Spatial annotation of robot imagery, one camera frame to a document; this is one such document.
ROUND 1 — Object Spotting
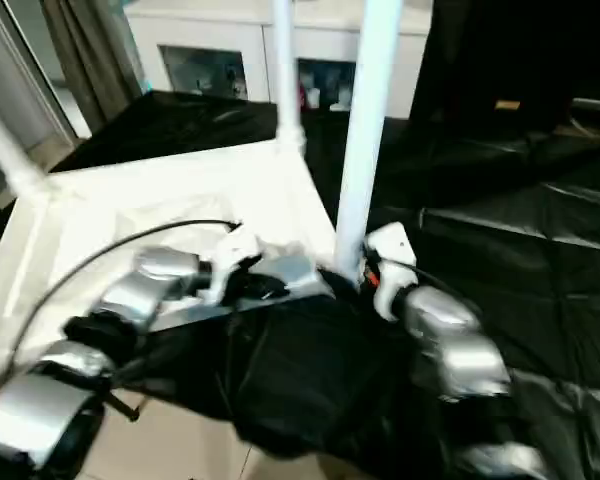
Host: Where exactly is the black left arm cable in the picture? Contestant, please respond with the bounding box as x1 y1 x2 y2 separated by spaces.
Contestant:
8 220 243 366

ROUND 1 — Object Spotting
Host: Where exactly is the black cabinet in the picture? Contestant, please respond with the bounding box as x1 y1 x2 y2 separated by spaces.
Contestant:
410 0 600 131

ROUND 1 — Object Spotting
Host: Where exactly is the black table frame leg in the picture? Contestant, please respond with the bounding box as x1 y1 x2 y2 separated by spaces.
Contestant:
105 392 141 421

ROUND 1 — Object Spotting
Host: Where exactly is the black table mat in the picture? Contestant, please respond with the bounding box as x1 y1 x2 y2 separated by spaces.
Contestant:
0 90 600 480

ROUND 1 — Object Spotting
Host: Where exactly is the white display cabinet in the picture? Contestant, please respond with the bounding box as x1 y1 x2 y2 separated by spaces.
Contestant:
125 0 431 119

